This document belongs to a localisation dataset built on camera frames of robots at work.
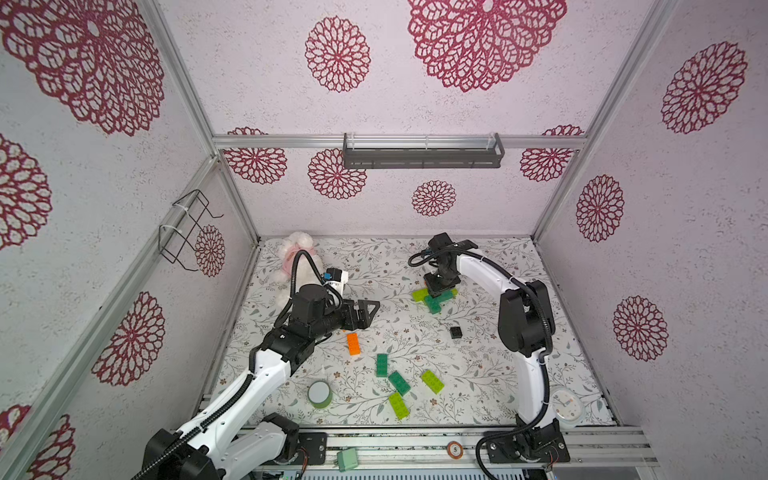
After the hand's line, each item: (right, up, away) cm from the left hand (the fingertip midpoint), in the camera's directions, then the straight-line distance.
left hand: (366, 305), depth 77 cm
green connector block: (-4, -36, -6) cm, 37 cm away
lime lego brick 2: (+18, -22, +6) cm, 29 cm away
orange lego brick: (-4, -14, +14) cm, 20 cm away
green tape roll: (-12, -24, +1) cm, 27 cm away
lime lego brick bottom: (+9, -27, +2) cm, 29 cm away
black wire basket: (-47, +25, +1) cm, 53 cm away
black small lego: (+27, -11, +17) cm, 34 cm away
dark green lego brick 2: (+4, -19, +10) cm, 22 cm away
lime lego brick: (+17, +1, +23) cm, 29 cm away
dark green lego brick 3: (+9, -22, +7) cm, 25 cm away
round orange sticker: (+22, -35, -4) cm, 42 cm away
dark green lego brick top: (+23, -1, +23) cm, 32 cm away
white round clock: (+53, -26, +1) cm, 59 cm away
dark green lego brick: (+21, -4, +20) cm, 29 cm away
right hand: (+21, +4, +22) cm, 30 cm away
